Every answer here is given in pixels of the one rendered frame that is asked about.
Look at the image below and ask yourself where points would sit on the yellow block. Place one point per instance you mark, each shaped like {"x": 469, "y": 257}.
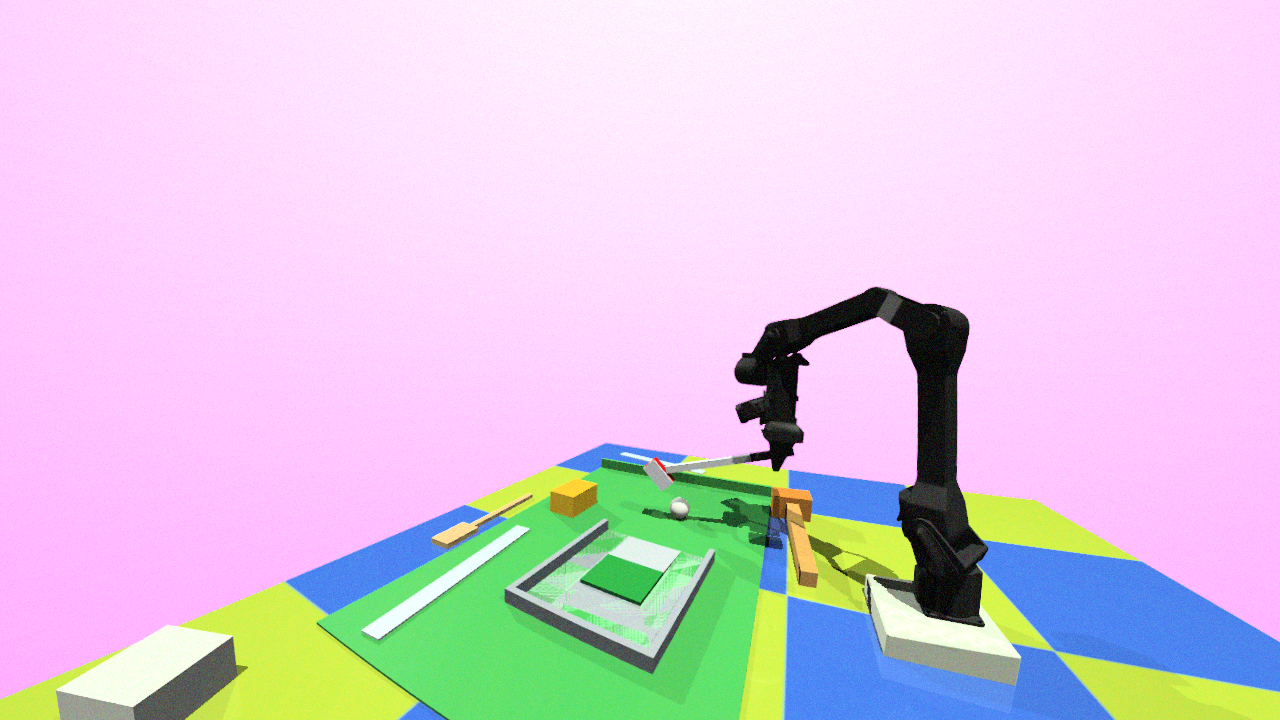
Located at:
{"x": 573, "y": 497}

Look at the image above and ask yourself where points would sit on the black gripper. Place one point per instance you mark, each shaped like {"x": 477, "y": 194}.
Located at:
{"x": 781, "y": 432}

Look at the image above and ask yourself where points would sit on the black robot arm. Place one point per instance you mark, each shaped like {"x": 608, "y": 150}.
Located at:
{"x": 947, "y": 582}

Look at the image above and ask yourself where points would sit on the white flat bar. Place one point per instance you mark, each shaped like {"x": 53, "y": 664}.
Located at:
{"x": 649, "y": 459}
{"x": 400, "y": 614}

